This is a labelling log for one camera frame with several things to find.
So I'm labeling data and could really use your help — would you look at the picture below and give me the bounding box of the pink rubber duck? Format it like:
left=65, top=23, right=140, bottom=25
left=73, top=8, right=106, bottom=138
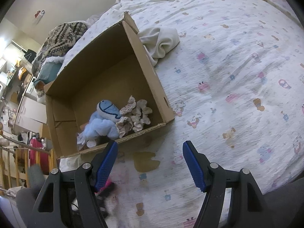
left=96, top=180, right=116, bottom=198

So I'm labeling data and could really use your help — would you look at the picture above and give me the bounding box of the light blue plush whale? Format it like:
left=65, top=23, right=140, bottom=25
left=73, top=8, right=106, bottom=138
left=77, top=99, right=121, bottom=150

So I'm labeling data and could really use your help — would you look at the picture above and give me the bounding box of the beige lace fabric bundle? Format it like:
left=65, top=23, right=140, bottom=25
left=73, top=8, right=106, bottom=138
left=115, top=96, right=153, bottom=138

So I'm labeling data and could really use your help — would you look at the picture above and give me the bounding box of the grey trousers leg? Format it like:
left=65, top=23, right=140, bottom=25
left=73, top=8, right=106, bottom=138
left=15, top=164, right=45, bottom=226

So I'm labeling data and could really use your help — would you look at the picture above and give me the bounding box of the red suitcase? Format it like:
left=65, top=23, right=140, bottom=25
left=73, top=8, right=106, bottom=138
left=29, top=137, right=49, bottom=174

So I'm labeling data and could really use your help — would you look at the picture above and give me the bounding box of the white kitchen cabinet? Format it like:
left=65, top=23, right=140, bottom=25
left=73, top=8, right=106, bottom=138
left=13, top=96, right=47, bottom=133

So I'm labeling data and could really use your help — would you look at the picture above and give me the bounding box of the white patterned bed quilt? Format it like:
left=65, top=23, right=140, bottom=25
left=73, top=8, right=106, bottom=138
left=64, top=0, right=303, bottom=227

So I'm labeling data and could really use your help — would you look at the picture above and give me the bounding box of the teal orange cushion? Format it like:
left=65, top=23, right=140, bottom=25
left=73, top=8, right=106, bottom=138
left=33, top=56, right=64, bottom=90

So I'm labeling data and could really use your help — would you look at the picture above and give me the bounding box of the brown cardboard box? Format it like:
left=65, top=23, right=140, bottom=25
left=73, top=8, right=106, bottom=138
left=44, top=13, right=174, bottom=158

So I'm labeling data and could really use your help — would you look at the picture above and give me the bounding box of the knitted patterned blanket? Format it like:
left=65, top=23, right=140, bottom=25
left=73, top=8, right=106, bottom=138
left=31, top=21, right=90, bottom=77

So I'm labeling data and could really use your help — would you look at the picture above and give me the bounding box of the cream folded cloth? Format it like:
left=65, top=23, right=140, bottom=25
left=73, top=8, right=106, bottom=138
left=138, top=27, right=180, bottom=67

